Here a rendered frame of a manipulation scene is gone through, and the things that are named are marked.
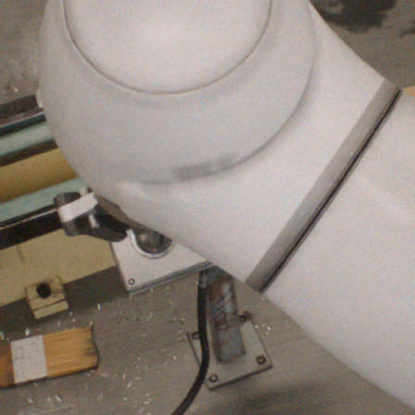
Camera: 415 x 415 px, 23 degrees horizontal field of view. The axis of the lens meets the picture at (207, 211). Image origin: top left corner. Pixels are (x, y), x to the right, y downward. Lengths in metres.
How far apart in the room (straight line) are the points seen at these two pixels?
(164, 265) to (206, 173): 0.46
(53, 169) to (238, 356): 0.29
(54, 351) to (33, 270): 0.09
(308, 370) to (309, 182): 0.69
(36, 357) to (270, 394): 0.25
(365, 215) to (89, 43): 0.12
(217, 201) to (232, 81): 0.06
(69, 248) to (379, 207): 0.74
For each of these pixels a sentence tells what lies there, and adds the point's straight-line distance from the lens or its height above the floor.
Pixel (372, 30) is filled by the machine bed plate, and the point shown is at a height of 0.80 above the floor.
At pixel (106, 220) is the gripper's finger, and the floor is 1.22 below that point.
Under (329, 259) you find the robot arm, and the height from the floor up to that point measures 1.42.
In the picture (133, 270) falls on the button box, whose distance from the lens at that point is 0.81.
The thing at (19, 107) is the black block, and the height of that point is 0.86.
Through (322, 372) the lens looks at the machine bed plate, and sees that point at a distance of 1.04.
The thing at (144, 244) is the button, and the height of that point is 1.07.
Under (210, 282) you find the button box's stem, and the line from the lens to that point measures 0.91.
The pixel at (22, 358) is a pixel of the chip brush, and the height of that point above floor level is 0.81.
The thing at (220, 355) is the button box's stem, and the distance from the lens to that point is 1.03.
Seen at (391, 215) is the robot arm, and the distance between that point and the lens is 0.37.
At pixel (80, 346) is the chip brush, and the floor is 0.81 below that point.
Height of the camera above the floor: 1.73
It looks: 54 degrees down
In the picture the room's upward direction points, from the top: 9 degrees counter-clockwise
